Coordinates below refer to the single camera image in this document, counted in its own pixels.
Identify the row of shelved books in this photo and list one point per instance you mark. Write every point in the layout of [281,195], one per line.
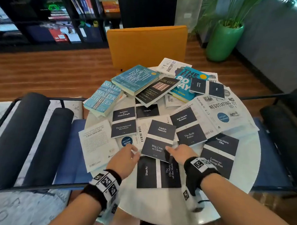
[84,3]

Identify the orange striped boxes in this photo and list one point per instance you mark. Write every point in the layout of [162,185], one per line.
[111,6]

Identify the person's right hand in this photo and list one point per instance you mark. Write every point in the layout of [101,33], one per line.
[183,153]

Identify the white wall outlet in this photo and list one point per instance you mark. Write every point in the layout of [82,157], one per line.
[187,16]

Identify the person's left hand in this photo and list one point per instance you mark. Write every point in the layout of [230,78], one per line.
[121,162]

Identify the grey patterned rug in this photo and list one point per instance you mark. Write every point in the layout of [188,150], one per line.
[18,208]

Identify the red box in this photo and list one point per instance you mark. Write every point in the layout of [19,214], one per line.
[57,36]

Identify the white book with gold circle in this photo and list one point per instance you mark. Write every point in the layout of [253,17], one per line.
[213,78]

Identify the black book with barcode print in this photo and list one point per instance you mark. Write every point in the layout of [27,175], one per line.
[154,92]

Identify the black bookshelf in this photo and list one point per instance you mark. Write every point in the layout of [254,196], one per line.
[19,44]

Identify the orange upholstered chair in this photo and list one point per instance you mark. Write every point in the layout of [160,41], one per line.
[146,45]

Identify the white book with body sketches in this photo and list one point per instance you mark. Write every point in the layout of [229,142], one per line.
[173,66]

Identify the green palm plant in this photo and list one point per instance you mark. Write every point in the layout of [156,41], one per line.
[233,12]

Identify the person's left forearm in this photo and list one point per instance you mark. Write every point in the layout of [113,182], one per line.
[79,215]

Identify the light blue paperback book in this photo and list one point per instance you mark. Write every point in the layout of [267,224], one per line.
[105,97]

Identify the white marker-tagged wrist camera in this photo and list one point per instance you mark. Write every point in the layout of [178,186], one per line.
[111,209]
[189,197]

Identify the teal hardcover book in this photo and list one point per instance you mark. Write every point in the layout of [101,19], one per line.
[135,78]

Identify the blue book with yellow dot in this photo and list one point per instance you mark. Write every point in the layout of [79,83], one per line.
[182,79]

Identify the black cabinet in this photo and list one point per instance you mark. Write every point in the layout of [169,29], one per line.
[147,9]

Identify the black marker-tagged wristband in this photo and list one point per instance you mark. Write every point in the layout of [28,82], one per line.
[197,176]
[104,181]

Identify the black roll-cushion lounge chair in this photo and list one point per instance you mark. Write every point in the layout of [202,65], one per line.
[281,135]
[18,135]

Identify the green plant pot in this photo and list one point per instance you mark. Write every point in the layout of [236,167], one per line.
[222,43]

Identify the white marble table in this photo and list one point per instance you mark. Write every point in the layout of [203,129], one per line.
[246,158]

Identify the person's right forearm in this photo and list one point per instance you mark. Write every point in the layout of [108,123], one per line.
[237,209]

